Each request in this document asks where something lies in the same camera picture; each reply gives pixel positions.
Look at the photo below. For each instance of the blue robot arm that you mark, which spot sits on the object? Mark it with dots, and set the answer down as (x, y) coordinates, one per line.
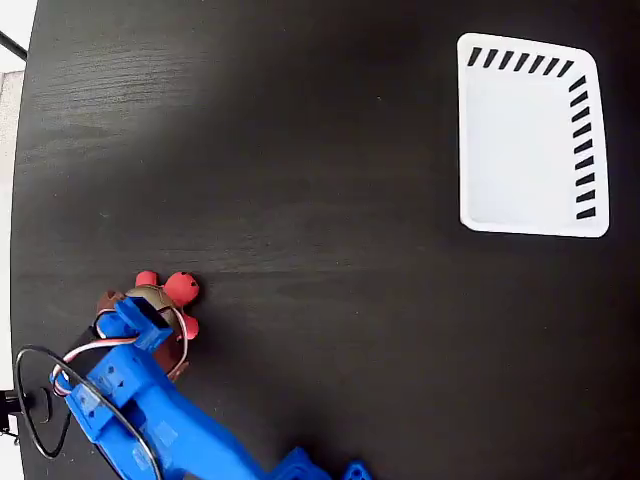
(165, 415)

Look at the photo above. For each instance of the red turtle toy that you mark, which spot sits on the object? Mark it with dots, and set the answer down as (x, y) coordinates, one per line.
(182, 287)

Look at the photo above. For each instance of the white slotted plastic basket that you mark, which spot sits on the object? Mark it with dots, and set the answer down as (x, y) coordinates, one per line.
(515, 150)

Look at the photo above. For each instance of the black table clamp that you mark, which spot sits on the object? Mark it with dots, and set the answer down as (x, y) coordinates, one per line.
(7, 402)

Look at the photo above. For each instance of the black rod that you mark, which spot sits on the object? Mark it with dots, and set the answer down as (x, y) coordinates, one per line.
(12, 45)

